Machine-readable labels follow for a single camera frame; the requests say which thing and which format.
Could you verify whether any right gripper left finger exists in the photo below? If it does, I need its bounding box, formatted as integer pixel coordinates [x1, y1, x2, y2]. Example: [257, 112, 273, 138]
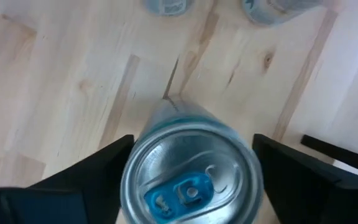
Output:
[0, 134, 135, 224]

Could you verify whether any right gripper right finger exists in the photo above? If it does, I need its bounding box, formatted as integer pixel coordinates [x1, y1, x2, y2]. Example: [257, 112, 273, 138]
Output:
[252, 133, 358, 224]

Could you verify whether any blue Celsius can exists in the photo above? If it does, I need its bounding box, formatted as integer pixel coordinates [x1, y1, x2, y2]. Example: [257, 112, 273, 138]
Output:
[119, 95, 265, 224]
[144, 0, 196, 17]

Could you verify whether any white Celsius can green palm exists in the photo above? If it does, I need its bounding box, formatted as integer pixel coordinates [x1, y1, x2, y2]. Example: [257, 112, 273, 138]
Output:
[240, 0, 324, 27]

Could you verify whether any black shelf side rail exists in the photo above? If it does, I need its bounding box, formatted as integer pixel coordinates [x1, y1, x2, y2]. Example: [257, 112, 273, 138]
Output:
[300, 134, 358, 179]

